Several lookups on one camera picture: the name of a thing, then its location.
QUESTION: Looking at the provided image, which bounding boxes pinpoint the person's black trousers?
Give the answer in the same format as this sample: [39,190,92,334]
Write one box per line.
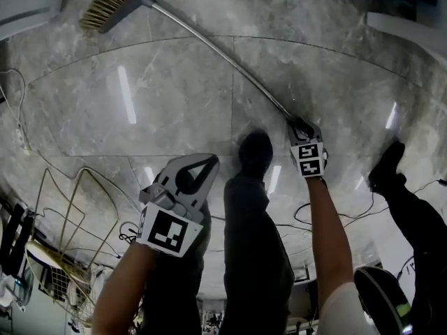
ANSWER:
[142,172,296,335]

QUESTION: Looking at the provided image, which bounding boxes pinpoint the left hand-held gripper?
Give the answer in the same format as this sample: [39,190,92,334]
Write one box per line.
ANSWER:
[135,153,221,258]

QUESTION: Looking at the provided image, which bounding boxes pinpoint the person's right black shoe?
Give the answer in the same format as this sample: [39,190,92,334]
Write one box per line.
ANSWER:
[239,131,274,181]

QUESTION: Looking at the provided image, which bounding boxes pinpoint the black round device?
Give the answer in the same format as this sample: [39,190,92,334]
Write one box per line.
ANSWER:
[354,266,413,335]

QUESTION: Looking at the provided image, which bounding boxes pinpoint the person's white shirt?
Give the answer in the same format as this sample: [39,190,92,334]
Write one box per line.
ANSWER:
[316,281,381,335]

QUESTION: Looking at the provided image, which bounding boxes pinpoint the black floor cable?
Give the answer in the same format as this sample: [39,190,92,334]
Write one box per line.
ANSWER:
[293,178,447,232]

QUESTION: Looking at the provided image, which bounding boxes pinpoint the grey broom with metal handle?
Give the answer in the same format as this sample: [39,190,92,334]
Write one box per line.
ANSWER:
[79,0,294,121]

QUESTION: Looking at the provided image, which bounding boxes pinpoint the white power cable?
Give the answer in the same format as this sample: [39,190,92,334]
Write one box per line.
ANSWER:
[0,68,32,153]

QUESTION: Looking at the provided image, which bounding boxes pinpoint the person's right forearm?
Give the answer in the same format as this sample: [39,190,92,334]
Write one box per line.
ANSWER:
[305,176,356,306]

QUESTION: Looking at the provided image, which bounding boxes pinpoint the black chair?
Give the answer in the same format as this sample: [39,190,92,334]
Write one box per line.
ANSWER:
[0,200,36,278]

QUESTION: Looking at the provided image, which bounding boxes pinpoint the person's left forearm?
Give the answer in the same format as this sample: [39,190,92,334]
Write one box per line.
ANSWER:
[90,241,158,335]

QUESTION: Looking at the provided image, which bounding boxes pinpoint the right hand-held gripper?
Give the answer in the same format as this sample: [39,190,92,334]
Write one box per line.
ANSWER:
[286,117,330,180]

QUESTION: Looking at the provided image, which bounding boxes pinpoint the gold wire side table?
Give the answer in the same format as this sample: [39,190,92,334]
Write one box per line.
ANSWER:
[26,167,119,324]

